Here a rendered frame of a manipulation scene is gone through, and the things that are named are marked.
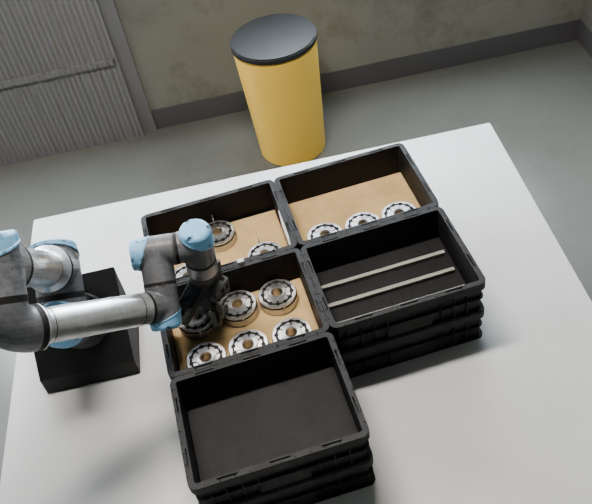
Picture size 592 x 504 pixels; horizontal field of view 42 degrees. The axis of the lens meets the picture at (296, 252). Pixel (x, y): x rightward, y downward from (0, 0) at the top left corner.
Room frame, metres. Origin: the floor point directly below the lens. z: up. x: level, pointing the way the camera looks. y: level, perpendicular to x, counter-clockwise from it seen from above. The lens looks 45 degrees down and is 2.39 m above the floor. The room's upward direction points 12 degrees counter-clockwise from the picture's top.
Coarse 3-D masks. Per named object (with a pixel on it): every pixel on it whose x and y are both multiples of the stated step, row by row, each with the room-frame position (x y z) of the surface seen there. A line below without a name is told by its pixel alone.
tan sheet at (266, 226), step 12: (252, 216) 1.72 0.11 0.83; (264, 216) 1.71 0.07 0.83; (276, 216) 1.70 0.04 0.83; (240, 228) 1.68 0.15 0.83; (252, 228) 1.67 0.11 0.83; (264, 228) 1.66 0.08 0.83; (276, 228) 1.65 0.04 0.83; (240, 240) 1.63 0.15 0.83; (252, 240) 1.62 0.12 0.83; (264, 240) 1.61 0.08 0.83; (276, 240) 1.60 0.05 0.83; (228, 252) 1.59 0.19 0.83; (240, 252) 1.58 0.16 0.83; (180, 264) 1.58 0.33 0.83
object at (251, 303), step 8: (224, 296) 1.40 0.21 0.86; (232, 296) 1.39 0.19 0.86; (248, 296) 1.38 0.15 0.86; (224, 304) 1.37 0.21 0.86; (248, 304) 1.35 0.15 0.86; (256, 304) 1.35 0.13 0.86; (232, 312) 1.34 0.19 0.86; (240, 312) 1.33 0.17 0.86; (248, 312) 1.33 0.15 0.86; (232, 320) 1.32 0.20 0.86
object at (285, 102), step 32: (256, 32) 3.15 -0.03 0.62; (288, 32) 3.09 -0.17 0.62; (256, 64) 2.92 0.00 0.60; (288, 64) 2.91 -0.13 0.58; (256, 96) 2.96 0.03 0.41; (288, 96) 2.91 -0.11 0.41; (320, 96) 3.03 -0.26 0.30; (256, 128) 3.03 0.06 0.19; (288, 128) 2.92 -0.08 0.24; (320, 128) 3.00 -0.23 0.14; (288, 160) 2.93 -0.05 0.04
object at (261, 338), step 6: (246, 330) 1.27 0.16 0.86; (252, 330) 1.26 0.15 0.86; (234, 336) 1.26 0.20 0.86; (240, 336) 1.26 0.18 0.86; (246, 336) 1.25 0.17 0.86; (252, 336) 1.24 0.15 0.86; (258, 336) 1.24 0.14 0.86; (264, 336) 1.24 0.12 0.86; (234, 342) 1.24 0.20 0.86; (258, 342) 1.22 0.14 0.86; (264, 342) 1.22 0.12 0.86; (234, 348) 1.22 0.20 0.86
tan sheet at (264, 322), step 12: (300, 288) 1.40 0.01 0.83; (300, 300) 1.36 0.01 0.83; (264, 312) 1.34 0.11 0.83; (300, 312) 1.32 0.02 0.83; (312, 312) 1.31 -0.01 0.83; (252, 324) 1.31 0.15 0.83; (264, 324) 1.30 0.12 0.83; (276, 324) 1.29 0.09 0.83; (312, 324) 1.27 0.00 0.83; (180, 336) 1.32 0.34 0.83; (216, 336) 1.30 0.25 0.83; (228, 336) 1.29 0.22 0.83; (180, 348) 1.28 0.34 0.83; (192, 348) 1.27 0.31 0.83; (180, 360) 1.24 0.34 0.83
